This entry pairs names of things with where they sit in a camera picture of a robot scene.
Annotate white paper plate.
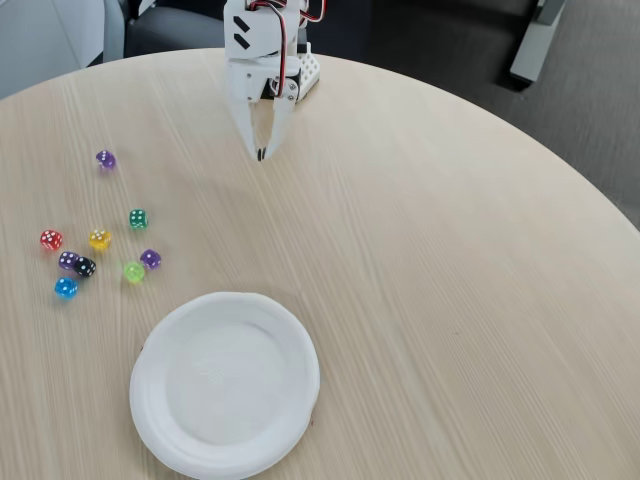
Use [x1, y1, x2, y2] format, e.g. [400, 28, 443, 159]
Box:
[128, 291, 322, 480]

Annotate black office chair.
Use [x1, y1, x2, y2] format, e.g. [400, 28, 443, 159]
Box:
[123, 0, 226, 59]

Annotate blue translucent die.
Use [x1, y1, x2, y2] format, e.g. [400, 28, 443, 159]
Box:
[53, 276, 79, 300]

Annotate grey desk leg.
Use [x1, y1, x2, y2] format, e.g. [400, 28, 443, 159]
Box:
[509, 0, 569, 91]

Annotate red black servo cable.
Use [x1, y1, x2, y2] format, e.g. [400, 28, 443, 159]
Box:
[299, 0, 329, 24]
[248, 0, 292, 97]

